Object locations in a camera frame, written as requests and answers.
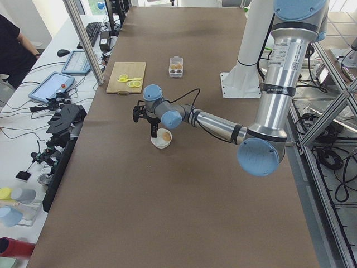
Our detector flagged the black power adapter box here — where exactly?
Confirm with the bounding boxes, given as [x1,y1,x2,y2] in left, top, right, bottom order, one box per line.
[99,31,111,52]

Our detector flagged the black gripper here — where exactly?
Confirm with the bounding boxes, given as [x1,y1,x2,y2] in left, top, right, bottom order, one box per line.
[147,117,160,138]

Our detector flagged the black computer mouse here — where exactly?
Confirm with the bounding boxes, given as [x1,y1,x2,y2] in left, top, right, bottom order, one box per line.
[57,49,70,58]

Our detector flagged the yellow plastic knife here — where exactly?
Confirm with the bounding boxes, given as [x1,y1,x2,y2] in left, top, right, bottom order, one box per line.
[117,77,142,82]

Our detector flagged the blue teach pendant near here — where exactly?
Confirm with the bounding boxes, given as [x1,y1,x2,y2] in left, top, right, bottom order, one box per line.
[28,72,75,103]

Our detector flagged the aluminium frame post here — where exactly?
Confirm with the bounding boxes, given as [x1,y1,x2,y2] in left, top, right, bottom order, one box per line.
[63,0,104,85]

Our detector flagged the person in black shirt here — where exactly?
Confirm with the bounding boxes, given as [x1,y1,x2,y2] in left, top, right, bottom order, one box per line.
[1,16,41,89]

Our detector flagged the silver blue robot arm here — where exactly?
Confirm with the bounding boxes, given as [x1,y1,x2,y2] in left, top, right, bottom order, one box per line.
[141,1,329,176]

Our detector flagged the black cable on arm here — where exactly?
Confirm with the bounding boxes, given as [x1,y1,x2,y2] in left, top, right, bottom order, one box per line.
[170,88,238,143]

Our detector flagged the red cylinder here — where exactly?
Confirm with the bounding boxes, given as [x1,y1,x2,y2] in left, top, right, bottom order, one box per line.
[1,237,36,260]

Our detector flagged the lemon slice near knife tip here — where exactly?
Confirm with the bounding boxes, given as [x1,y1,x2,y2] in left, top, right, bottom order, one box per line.
[118,74,128,82]

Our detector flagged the white bowl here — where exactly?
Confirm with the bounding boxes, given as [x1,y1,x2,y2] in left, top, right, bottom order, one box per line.
[151,128,172,149]

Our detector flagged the white central mounting column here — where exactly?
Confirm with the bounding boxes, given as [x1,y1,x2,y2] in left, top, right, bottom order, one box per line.
[220,0,274,98]

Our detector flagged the clear plastic egg box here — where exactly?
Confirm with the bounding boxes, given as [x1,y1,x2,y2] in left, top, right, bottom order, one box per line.
[168,56,184,78]

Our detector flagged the blue teach pendant far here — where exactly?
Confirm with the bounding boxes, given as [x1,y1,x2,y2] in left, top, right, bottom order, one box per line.
[61,50,90,75]

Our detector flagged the light blue plastic cup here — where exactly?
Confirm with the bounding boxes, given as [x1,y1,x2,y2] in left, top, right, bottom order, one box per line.
[0,206,23,227]

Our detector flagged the yellow plastic cup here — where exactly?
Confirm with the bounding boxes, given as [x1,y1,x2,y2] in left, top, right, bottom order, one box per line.
[0,187,12,200]

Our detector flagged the black keyboard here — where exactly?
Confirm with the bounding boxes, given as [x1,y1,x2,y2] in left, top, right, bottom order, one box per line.
[85,22,102,47]

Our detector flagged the blue teach pendant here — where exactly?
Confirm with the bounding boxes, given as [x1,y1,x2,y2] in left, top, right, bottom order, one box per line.
[61,50,90,75]
[28,72,75,103]

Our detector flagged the bamboo cutting board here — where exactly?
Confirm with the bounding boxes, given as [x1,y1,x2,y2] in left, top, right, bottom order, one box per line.
[106,62,146,95]

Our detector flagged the lemon slice at handle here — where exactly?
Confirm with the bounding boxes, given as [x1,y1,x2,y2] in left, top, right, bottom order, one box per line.
[133,81,142,87]

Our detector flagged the black gripper stand parts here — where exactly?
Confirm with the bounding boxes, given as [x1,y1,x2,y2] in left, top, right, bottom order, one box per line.
[46,104,87,135]

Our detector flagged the grey plastic cup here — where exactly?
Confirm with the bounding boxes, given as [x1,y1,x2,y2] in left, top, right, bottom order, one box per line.
[11,188,36,204]

